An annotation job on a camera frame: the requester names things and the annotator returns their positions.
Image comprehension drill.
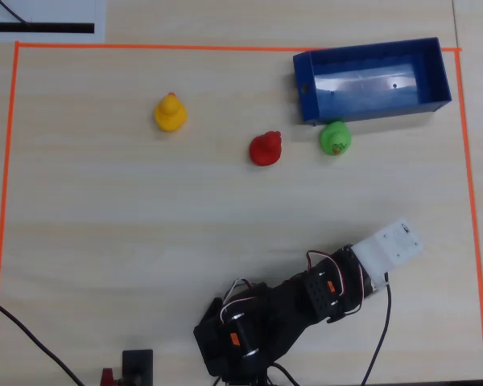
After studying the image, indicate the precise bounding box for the blue plastic box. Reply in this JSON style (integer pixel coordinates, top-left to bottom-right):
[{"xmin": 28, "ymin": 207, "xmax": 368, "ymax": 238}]
[{"xmin": 292, "ymin": 37, "xmax": 453, "ymax": 126}]

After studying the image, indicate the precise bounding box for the black clamp stand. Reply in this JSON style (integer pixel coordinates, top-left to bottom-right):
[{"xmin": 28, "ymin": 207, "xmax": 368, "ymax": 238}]
[{"xmin": 122, "ymin": 349, "xmax": 155, "ymax": 386}]

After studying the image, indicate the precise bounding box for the yellow rubber duck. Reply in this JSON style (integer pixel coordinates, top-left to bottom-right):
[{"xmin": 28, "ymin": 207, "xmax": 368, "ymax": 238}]
[{"xmin": 153, "ymin": 92, "xmax": 188, "ymax": 133}]

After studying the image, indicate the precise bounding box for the thin black cable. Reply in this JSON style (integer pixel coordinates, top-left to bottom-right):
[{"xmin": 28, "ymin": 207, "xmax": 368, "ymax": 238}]
[{"xmin": 0, "ymin": 0, "xmax": 31, "ymax": 28}]

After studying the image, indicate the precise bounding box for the paper with black bar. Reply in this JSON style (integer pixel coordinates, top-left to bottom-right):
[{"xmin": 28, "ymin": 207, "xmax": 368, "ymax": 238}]
[{"xmin": 0, "ymin": 0, "xmax": 106, "ymax": 43}]

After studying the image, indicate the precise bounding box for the orange tape strip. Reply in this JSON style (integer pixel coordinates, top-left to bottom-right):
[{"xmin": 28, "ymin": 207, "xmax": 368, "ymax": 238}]
[
  {"xmin": 0, "ymin": 41, "xmax": 21, "ymax": 386},
  {"xmin": 14, "ymin": 41, "xmax": 463, "ymax": 54},
  {"xmin": 453, "ymin": 47, "xmax": 483, "ymax": 381}
]

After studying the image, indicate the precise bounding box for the green rubber duck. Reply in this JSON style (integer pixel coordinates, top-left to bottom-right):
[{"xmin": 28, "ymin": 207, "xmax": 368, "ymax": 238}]
[{"xmin": 320, "ymin": 121, "xmax": 353, "ymax": 157}]

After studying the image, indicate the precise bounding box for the black table cable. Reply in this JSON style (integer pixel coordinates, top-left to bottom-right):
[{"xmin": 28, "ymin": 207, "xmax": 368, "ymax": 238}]
[{"xmin": 0, "ymin": 293, "xmax": 85, "ymax": 386}]

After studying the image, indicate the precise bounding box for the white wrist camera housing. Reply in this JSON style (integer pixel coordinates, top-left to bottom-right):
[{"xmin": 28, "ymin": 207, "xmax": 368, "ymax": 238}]
[{"xmin": 352, "ymin": 218, "xmax": 424, "ymax": 293}]

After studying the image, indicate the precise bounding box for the black camera cable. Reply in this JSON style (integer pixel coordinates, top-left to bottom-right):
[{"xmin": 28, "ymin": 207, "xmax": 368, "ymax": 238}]
[{"xmin": 360, "ymin": 273, "xmax": 392, "ymax": 386}]

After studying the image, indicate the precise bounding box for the red rubber duck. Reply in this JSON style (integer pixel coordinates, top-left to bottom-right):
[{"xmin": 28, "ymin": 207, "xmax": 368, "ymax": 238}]
[{"xmin": 248, "ymin": 130, "xmax": 283, "ymax": 167}]

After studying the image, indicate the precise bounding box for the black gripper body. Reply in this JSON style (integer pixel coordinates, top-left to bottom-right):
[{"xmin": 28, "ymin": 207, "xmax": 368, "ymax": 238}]
[{"xmin": 340, "ymin": 244, "xmax": 390, "ymax": 303}]

